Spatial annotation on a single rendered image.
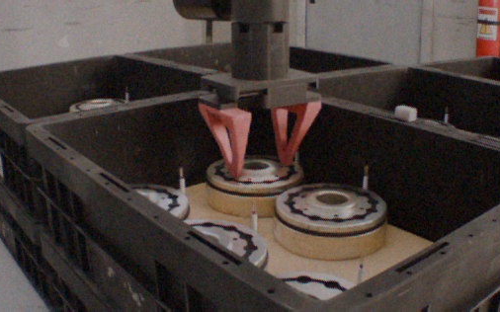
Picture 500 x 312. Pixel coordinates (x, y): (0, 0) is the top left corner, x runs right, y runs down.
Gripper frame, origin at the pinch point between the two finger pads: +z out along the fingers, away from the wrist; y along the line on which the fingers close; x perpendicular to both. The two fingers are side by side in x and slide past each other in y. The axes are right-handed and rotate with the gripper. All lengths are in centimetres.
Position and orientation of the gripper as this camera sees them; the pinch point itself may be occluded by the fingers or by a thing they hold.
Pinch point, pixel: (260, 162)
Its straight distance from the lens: 58.6
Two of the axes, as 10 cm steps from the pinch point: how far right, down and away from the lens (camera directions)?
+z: 0.1, 9.5, 3.2
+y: -8.4, 1.8, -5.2
